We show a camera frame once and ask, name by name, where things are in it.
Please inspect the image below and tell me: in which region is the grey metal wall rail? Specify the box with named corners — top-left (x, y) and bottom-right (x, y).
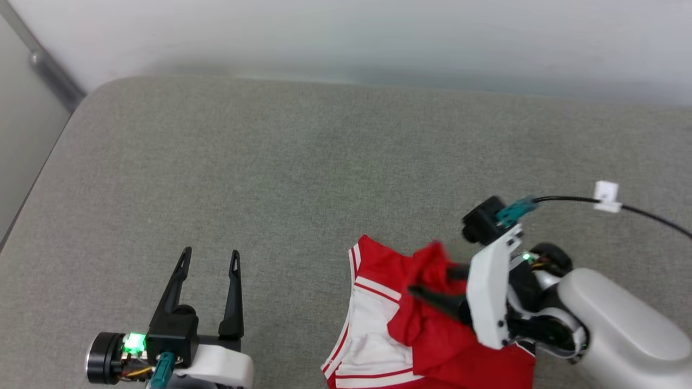
top-left (0, 0), bottom-right (87, 114)

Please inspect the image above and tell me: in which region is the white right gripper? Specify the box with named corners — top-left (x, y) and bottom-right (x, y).
top-left (408, 224), bottom-right (541, 350)

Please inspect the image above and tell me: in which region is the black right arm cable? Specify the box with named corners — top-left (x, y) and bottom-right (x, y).
top-left (496, 195), bottom-right (692, 239)

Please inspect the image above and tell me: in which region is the white cable label tag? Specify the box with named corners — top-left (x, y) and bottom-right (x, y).
top-left (594, 181), bottom-right (623, 214)

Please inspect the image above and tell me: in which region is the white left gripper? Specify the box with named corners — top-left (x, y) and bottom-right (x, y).
top-left (150, 247), bottom-right (255, 389)

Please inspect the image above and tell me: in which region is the red and white garment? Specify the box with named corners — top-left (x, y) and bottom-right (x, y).
top-left (322, 233), bottom-right (537, 389)

